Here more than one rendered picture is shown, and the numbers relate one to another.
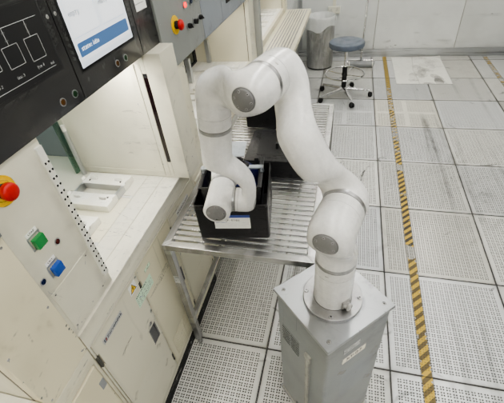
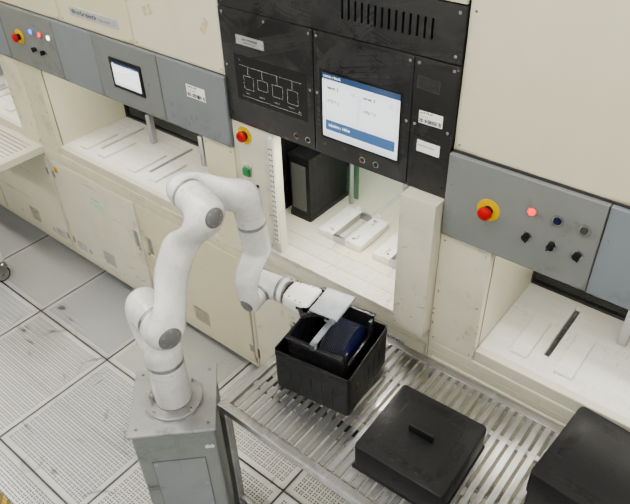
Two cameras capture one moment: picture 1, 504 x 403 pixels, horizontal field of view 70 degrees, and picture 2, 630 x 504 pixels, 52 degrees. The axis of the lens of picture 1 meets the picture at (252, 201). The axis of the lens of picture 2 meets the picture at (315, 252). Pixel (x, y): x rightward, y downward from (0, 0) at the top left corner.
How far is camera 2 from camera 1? 2.24 m
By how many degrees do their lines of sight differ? 81
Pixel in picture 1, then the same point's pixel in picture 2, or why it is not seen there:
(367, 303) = (146, 418)
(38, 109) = (278, 123)
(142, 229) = (328, 276)
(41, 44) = (297, 99)
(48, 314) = not seen: hidden behind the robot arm
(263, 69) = (176, 181)
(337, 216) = (137, 293)
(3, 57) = (271, 88)
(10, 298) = (224, 172)
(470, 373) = not seen: outside the picture
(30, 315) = not seen: hidden behind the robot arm
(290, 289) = (205, 374)
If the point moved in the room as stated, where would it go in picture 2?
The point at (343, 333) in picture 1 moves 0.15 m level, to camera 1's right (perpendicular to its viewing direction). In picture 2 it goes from (140, 387) to (113, 421)
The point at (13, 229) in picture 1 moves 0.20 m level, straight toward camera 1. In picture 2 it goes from (241, 153) to (187, 163)
